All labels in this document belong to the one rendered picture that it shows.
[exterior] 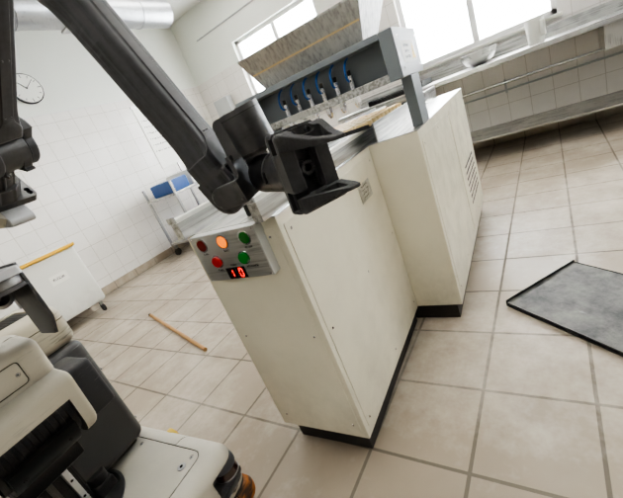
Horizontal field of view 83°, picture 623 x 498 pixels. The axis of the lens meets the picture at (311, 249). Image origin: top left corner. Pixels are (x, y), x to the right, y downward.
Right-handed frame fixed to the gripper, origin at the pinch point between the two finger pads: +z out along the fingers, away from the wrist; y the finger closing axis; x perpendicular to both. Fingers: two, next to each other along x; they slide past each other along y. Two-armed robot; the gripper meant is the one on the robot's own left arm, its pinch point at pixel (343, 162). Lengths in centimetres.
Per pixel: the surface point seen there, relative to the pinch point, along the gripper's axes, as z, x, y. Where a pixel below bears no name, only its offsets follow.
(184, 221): -71, -5, -9
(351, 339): -49, 19, -58
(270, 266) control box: -48, 5, -24
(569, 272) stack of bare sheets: -39, 127, -93
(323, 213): -54, 28, -21
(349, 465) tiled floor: -49, 3, -97
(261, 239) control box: -48, 5, -17
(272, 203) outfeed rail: -47.1, 11.0, -10.1
